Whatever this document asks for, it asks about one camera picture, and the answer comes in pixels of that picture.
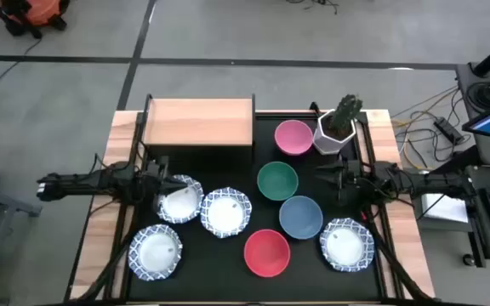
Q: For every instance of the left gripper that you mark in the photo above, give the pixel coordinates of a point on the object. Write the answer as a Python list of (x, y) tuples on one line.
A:
[(151, 183)]

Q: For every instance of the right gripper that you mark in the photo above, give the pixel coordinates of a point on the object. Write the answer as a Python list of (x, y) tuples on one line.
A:
[(351, 180)]

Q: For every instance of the blue patterned paper plate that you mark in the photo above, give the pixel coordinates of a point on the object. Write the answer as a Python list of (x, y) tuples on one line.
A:
[(155, 254), (346, 246), (226, 214), (183, 206)]

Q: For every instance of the blue bowl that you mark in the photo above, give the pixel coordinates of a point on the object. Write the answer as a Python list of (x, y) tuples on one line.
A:
[(300, 217)]

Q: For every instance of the pink bowl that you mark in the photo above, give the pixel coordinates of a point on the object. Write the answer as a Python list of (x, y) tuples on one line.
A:
[(292, 138)]

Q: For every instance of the green bowl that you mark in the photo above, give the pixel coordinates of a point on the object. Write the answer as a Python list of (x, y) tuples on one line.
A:
[(277, 180)]

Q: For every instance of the red bowl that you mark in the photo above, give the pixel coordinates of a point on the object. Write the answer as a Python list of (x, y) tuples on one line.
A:
[(266, 253)]

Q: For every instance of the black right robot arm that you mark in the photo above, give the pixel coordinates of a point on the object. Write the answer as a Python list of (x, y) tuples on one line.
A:
[(432, 185)]

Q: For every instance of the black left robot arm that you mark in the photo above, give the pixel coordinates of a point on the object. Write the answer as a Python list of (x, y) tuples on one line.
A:
[(83, 185)]

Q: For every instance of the white hexagonal plant pot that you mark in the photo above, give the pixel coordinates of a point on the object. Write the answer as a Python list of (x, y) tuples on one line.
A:
[(323, 142)]

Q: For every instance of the green cactus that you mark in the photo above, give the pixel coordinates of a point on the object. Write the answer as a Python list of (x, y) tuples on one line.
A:
[(345, 112)]

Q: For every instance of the black table mat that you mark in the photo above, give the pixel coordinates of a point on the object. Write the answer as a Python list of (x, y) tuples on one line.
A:
[(211, 272)]

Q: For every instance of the white paper sheet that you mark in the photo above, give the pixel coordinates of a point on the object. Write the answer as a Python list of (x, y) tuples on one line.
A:
[(445, 209)]

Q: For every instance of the black power strip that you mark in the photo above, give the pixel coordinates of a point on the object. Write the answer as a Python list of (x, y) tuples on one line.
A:
[(449, 130)]

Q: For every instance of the black caster wheel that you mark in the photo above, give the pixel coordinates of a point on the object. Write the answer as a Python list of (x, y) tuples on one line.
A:
[(468, 259)]

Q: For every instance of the orange and black machine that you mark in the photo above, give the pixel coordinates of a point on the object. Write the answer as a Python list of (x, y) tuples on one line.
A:
[(36, 13)]

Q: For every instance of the wooden shelf with black frame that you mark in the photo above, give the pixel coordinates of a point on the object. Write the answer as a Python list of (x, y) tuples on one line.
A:
[(198, 121)]

